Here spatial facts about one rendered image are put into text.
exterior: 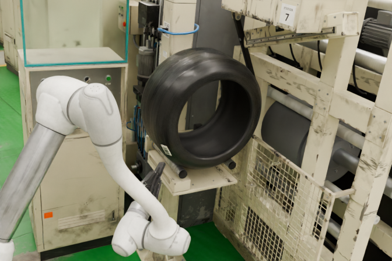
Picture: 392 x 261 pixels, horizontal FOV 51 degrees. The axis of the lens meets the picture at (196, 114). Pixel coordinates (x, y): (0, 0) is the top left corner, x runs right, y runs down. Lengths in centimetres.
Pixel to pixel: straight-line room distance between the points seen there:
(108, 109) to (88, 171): 138
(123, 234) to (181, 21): 109
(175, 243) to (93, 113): 59
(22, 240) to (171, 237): 171
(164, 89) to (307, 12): 67
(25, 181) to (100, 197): 137
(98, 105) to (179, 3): 101
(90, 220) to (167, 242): 131
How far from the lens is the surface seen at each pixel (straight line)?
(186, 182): 205
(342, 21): 175
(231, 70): 189
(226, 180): 221
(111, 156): 136
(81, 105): 127
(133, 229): 162
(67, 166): 256
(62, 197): 266
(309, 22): 177
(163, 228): 154
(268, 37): 210
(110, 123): 127
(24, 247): 306
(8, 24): 629
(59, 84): 138
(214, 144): 225
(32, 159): 139
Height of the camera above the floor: 193
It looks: 22 degrees down
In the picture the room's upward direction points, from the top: 6 degrees clockwise
